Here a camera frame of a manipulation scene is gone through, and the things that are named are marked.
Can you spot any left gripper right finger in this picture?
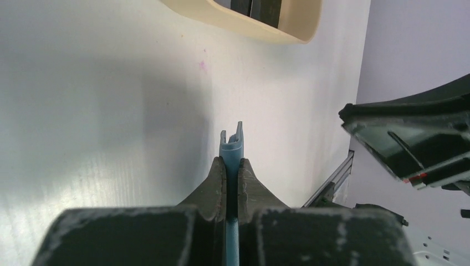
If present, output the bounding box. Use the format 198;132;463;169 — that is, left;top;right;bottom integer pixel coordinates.
238;158;416;265

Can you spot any beige oval tray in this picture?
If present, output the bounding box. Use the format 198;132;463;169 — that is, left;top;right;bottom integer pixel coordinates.
163;0;323;44

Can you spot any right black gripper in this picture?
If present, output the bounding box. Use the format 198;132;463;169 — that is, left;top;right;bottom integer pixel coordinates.
339;75;469;191

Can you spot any blue card holder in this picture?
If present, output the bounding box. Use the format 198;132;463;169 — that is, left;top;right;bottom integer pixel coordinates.
219;121;244;265

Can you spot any white card in tray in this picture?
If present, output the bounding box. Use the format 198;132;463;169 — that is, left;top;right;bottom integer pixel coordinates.
214;0;231;9

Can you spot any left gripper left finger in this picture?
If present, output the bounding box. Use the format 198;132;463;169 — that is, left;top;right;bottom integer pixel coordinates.
32;157;227;265

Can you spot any black card in tray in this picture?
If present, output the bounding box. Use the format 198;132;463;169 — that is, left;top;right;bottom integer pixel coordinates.
231;0;282;28

